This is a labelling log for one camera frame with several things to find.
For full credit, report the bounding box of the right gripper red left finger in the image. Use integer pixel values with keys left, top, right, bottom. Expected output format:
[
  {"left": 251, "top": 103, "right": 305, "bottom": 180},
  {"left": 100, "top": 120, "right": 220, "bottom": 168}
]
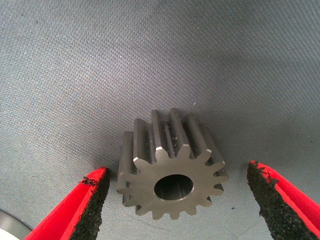
[{"left": 24, "top": 166, "right": 111, "bottom": 240}]

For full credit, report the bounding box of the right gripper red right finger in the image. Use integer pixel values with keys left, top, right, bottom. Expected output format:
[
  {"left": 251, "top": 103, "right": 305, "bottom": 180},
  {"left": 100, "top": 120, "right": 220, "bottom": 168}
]
[{"left": 246, "top": 160, "right": 320, "bottom": 240}]

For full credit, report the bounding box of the large steel spur gear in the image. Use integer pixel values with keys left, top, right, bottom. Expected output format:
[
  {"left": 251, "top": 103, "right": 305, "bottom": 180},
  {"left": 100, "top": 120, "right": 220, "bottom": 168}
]
[{"left": 116, "top": 107, "right": 230, "bottom": 221}]

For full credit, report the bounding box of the round metal plate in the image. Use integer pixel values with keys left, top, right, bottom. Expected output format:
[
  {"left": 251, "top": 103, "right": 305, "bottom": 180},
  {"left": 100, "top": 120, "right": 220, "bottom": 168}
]
[{"left": 0, "top": 209, "right": 33, "bottom": 240}]

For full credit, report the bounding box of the dark grey table cloth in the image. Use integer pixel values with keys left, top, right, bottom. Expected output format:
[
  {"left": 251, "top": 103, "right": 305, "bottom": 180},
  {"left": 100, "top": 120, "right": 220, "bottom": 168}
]
[{"left": 0, "top": 0, "right": 320, "bottom": 240}]

